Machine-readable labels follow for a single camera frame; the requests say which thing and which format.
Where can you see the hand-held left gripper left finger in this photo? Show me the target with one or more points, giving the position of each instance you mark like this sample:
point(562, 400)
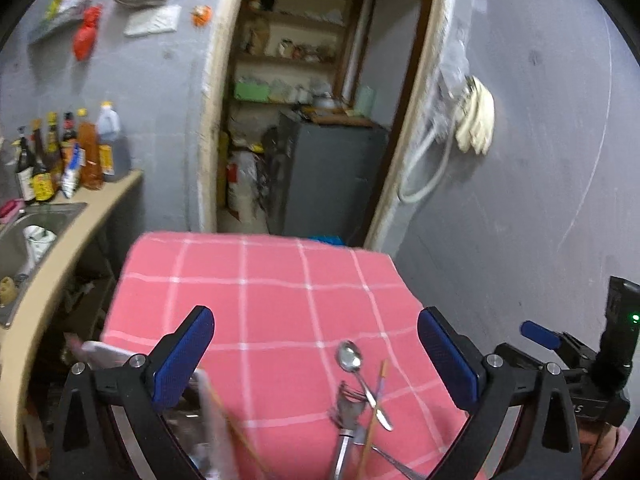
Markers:
point(182, 355)

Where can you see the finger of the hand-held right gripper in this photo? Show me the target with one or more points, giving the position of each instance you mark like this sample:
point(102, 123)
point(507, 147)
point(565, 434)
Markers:
point(540, 334)

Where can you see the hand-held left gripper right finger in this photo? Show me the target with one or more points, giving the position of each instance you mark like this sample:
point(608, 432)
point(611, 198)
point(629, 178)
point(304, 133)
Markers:
point(447, 360)

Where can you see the white perforated utensil holder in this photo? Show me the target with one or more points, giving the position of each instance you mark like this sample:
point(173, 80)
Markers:
point(215, 425)

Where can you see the wooden chopstick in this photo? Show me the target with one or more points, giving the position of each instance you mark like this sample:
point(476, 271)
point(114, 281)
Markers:
point(240, 435)
point(375, 410)

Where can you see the steel spoon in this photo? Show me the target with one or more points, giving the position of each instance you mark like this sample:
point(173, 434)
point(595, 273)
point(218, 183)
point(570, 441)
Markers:
point(350, 357)

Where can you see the pink checked tablecloth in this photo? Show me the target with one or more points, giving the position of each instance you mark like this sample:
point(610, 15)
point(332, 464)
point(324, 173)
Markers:
point(280, 310)

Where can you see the beige kitchen counter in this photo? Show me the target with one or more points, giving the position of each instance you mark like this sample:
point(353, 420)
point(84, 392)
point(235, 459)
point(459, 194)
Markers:
point(50, 280)

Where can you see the blue item behind table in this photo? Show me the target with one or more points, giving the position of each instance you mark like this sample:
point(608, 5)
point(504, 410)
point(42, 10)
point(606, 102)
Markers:
point(325, 240)

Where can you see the white plastic jug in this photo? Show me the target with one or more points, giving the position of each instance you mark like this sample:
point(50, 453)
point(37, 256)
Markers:
point(242, 185)

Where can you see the white cup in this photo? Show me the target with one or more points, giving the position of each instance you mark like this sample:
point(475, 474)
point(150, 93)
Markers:
point(39, 245)

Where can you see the yellow sponge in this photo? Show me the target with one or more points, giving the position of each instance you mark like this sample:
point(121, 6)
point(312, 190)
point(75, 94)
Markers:
point(7, 291)

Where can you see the steel sink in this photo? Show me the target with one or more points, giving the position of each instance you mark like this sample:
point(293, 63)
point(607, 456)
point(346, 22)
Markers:
point(20, 255)

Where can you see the blue white pouch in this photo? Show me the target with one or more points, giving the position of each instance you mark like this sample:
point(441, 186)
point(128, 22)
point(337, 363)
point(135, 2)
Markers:
point(71, 172)

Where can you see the large dark liquid jug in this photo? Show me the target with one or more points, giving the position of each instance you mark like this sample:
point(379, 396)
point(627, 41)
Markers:
point(114, 145)

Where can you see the grey cabinet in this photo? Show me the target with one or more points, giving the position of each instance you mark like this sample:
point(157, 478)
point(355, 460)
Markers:
point(325, 175)

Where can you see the cream rubber gloves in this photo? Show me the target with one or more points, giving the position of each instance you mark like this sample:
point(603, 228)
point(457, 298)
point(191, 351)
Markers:
point(475, 120)

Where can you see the yellow-label soy sauce bottle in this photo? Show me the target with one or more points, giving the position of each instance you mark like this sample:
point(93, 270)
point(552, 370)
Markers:
point(42, 180)

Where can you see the pink soap box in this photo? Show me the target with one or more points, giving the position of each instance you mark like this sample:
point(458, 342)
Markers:
point(11, 210)

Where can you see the thin dark sauce bottle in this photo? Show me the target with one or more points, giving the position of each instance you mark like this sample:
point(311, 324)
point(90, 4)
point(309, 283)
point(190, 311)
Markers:
point(54, 145)

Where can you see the red-cap sauce bottle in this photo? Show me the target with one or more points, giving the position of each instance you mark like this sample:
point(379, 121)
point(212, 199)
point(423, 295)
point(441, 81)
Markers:
point(70, 132)

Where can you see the pale green roll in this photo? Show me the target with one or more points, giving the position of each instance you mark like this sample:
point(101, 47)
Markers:
point(365, 101)

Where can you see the green box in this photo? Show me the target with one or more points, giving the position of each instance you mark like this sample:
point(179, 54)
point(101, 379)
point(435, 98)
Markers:
point(252, 92)

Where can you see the small steel pot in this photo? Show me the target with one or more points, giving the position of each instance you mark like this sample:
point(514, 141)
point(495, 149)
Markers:
point(324, 102)

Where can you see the wooden shelf unit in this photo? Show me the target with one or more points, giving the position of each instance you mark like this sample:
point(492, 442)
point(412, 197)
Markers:
point(300, 60)

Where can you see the red plastic bag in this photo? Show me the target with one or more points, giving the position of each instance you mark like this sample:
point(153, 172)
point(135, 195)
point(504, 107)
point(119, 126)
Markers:
point(87, 35)

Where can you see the yellow-green snack packet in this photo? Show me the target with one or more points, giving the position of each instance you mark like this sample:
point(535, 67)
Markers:
point(60, 5)

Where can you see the wooden door frame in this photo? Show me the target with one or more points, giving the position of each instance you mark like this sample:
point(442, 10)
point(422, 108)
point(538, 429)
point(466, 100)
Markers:
point(210, 110)

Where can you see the clear plastic wall bag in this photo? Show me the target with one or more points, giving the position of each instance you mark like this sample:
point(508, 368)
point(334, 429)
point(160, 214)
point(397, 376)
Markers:
point(452, 80)

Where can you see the white wall sockets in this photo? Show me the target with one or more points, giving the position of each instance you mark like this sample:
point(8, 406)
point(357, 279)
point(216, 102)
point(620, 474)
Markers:
point(152, 20)

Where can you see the orange wall hook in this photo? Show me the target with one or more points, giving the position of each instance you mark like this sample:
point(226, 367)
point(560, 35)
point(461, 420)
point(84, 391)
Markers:
point(202, 15)

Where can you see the grey wall shelf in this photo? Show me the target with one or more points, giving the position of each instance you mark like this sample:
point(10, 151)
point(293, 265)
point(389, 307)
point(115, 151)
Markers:
point(55, 25)

